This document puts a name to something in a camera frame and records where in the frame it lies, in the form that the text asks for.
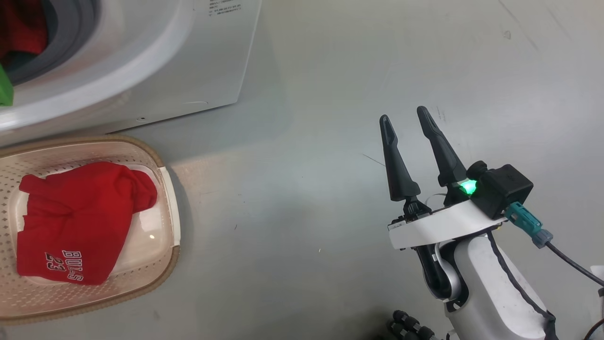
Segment black corrugated cable conduit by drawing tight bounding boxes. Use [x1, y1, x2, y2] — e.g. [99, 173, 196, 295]
[386, 309, 442, 340]

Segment grey rubber door gasket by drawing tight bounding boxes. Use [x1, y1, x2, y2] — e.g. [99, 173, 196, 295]
[5, 0, 102, 87]

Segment black text warning label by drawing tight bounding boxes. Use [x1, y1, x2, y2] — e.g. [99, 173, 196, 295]
[207, 0, 243, 17]

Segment white front-load washing machine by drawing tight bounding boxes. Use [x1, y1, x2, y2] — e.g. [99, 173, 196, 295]
[0, 0, 263, 147]

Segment white cable tag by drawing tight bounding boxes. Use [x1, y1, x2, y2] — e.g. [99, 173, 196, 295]
[590, 265, 604, 296]

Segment red Bulls 23 garment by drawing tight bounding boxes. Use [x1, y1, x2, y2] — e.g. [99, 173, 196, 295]
[17, 161, 159, 286]

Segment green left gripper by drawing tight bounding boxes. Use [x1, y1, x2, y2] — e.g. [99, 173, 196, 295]
[0, 63, 14, 107]

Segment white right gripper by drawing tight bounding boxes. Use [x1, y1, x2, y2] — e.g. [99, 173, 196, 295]
[378, 105, 508, 251]

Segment cream perforated laundry basket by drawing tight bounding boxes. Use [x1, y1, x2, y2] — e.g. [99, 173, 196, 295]
[0, 135, 182, 326]

